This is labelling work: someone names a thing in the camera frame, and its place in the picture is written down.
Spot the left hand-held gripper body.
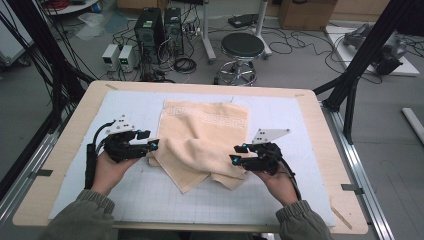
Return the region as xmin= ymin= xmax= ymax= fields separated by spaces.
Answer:
xmin=99 ymin=114 xmax=151 ymax=164

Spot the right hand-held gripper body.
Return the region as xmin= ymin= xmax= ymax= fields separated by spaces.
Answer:
xmin=239 ymin=128 xmax=291 ymax=177

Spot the beige towel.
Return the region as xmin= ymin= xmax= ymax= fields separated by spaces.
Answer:
xmin=146 ymin=99 xmax=251 ymax=194

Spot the person's left hand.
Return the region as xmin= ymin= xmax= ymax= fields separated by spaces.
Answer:
xmin=91 ymin=151 xmax=141 ymax=197

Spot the person's right hand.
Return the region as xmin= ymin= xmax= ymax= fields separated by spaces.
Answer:
xmin=254 ymin=163 xmax=299 ymax=207

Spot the white grid mat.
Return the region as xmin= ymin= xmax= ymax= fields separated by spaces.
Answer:
xmin=48 ymin=89 xmax=337 ymax=228

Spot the white power supply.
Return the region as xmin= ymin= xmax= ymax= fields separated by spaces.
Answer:
xmin=101 ymin=43 xmax=121 ymax=72
xmin=118 ymin=44 xmax=139 ymax=73

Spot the thin wooden stick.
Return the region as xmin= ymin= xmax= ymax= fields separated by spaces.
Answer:
xmin=329 ymin=204 xmax=353 ymax=231

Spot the large black computer tower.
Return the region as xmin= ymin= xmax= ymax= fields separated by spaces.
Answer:
xmin=134 ymin=7 xmax=166 ymax=64

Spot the black round stool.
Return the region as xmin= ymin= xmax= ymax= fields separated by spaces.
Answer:
xmin=213 ymin=32 xmax=266 ymax=87

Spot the slim black computer tower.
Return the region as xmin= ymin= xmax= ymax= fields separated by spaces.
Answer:
xmin=163 ymin=7 xmax=185 ymax=56

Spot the white stand leg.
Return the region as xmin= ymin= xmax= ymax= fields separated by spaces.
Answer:
xmin=253 ymin=0 xmax=273 ymax=60
xmin=199 ymin=0 xmax=218 ymax=64

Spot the clear plastic sheet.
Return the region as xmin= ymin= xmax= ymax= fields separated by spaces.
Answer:
xmin=74 ymin=12 xmax=129 ymax=42

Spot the white floor board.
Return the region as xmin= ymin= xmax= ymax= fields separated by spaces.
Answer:
xmin=324 ymin=24 xmax=421 ymax=77

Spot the flat black device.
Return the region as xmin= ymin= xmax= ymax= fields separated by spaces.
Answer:
xmin=227 ymin=13 xmax=260 ymax=29

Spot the round white table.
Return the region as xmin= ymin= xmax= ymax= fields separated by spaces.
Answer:
xmin=41 ymin=0 xmax=101 ymax=16

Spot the cardboard box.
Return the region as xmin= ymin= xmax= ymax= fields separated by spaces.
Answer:
xmin=278 ymin=0 xmax=338 ymax=32

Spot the white panel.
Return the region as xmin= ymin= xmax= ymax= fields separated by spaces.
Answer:
xmin=0 ymin=0 xmax=34 ymax=66

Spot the grey machine on board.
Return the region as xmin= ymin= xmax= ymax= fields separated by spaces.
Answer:
xmin=343 ymin=23 xmax=408 ymax=76

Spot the white tube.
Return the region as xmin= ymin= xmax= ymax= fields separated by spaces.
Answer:
xmin=401 ymin=107 xmax=424 ymax=146

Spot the right hand-held gripper black cable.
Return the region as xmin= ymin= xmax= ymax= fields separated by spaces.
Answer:
xmin=279 ymin=156 xmax=303 ymax=201

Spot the coiled black cable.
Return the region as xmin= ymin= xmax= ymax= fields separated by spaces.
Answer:
xmin=172 ymin=57 xmax=198 ymax=74

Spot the black rail bracket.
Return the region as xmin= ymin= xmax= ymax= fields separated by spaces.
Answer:
xmin=340 ymin=183 xmax=364 ymax=195
xmin=28 ymin=169 xmax=54 ymax=178

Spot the aluminium rail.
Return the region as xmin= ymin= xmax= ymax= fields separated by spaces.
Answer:
xmin=321 ymin=101 xmax=396 ymax=240
xmin=0 ymin=133 xmax=59 ymax=221

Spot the black frame post with cables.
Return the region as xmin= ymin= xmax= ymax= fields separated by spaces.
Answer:
xmin=6 ymin=0 xmax=96 ymax=134

